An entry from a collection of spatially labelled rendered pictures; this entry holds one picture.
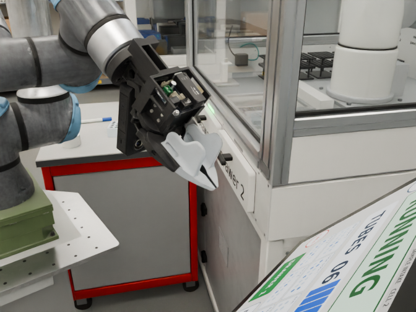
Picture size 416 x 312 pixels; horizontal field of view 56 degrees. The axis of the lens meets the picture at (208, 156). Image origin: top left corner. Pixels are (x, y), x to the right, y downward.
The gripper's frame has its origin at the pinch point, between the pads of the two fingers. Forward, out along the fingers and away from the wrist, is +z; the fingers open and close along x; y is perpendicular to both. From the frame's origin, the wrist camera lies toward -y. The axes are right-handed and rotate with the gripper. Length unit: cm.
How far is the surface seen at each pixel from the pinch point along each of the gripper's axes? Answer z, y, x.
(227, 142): -12, -32, 44
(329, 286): 15.0, 15.2, -9.7
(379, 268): 15.1, 20.6, -10.2
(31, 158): -128, -248, 93
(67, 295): -5, -73, 2
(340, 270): 15.0, 15.0, -7.1
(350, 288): 15.0, 18.5, -11.7
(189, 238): 1, -101, 66
